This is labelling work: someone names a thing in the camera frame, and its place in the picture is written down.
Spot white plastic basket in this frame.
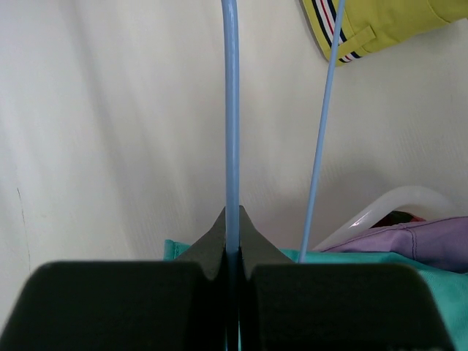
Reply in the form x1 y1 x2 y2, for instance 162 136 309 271
314 186 459 251

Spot blue hanger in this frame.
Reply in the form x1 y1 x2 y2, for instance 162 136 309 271
222 1 345 350

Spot pink camouflage trousers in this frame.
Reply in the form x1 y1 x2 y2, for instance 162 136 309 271
372 211 425 228

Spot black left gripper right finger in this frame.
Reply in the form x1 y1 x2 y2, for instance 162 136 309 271
239 208 453 350

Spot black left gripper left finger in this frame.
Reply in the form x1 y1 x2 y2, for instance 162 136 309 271
1 214 227 350

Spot teal trousers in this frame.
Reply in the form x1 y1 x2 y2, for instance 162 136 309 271
162 239 468 351

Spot olive yellow trousers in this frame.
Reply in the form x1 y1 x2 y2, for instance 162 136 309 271
301 0 467 67

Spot lilac purple trousers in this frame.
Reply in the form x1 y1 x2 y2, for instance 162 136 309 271
320 216 467 273

